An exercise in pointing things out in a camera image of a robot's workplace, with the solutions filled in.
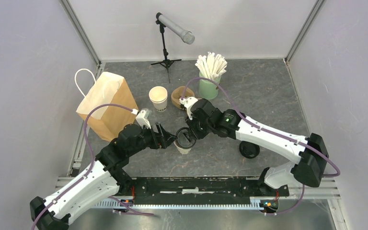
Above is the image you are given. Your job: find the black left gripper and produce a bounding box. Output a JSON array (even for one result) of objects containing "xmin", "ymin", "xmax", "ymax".
[{"xmin": 127, "ymin": 121, "xmax": 178, "ymax": 157}]

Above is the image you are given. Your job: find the black plastic cup lid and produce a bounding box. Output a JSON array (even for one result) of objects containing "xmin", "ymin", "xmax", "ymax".
[{"xmin": 175, "ymin": 127, "xmax": 197, "ymax": 149}]

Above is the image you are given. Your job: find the white paper cup printed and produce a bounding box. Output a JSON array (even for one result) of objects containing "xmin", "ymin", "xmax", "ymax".
[{"xmin": 149, "ymin": 86, "xmax": 168, "ymax": 112}]

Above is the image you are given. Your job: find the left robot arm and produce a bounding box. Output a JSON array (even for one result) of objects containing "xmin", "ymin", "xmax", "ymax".
[{"xmin": 30, "ymin": 123, "xmax": 176, "ymax": 230}]

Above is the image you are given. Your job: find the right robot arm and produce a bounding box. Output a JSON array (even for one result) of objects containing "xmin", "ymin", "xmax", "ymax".
[{"xmin": 180, "ymin": 97, "xmax": 329, "ymax": 196}]

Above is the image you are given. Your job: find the brown pulp cup carrier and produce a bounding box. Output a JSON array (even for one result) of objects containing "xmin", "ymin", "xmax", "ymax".
[{"xmin": 171, "ymin": 86, "xmax": 195, "ymax": 110}]

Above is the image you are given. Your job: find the brown paper bag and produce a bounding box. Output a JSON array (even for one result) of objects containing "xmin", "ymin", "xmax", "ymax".
[{"xmin": 76, "ymin": 71, "xmax": 138, "ymax": 141}]

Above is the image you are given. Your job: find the black microphone stand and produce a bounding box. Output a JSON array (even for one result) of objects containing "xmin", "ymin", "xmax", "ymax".
[{"xmin": 151, "ymin": 20, "xmax": 182, "ymax": 83}]

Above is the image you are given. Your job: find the grey microphone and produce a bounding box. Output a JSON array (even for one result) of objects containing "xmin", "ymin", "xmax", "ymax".
[{"xmin": 156, "ymin": 12, "xmax": 195, "ymax": 45}]

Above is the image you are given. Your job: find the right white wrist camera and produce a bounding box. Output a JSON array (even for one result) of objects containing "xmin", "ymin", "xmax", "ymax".
[{"xmin": 179, "ymin": 97, "xmax": 198, "ymax": 120}]

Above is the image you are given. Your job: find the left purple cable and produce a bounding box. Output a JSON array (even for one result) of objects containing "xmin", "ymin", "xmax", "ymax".
[{"xmin": 30, "ymin": 103, "xmax": 154, "ymax": 230}]

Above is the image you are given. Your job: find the purple cable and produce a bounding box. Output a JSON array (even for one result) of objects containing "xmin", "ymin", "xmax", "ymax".
[
  {"xmin": 30, "ymin": 103, "xmax": 154, "ymax": 230},
  {"xmin": 180, "ymin": 77, "xmax": 341, "ymax": 217}
]

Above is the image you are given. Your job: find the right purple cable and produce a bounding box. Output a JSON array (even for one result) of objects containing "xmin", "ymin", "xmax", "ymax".
[{"xmin": 180, "ymin": 77, "xmax": 341, "ymax": 217}]

